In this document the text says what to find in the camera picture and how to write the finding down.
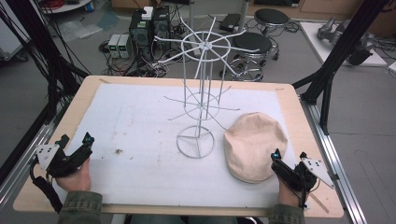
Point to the person's right hand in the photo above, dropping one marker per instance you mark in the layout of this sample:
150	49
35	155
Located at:
288	194

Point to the white board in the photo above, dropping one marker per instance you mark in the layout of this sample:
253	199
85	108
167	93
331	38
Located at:
314	43

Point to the black computer tower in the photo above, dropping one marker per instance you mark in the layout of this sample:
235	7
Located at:
140	34
162	26

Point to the black round stool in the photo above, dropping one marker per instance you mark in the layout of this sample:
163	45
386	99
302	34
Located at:
271	16
252	42

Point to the grey power supply unit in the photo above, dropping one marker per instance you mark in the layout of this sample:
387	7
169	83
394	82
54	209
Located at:
125	46
113	45

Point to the aluminium rail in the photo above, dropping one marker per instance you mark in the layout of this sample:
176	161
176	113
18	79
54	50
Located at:
336	168
21	161

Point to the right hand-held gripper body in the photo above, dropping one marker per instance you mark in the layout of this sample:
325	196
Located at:
297	177

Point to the beige cap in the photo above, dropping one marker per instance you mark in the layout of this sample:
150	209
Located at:
253	146

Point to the person's left hand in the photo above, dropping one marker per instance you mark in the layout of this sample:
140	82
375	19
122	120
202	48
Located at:
77	180

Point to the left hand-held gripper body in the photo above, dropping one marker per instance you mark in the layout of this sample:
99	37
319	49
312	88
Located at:
62	161

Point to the white foam mat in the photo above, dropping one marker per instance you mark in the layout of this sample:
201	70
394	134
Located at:
140	130

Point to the black metal frame post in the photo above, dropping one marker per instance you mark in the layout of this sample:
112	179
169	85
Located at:
37	46
339	53

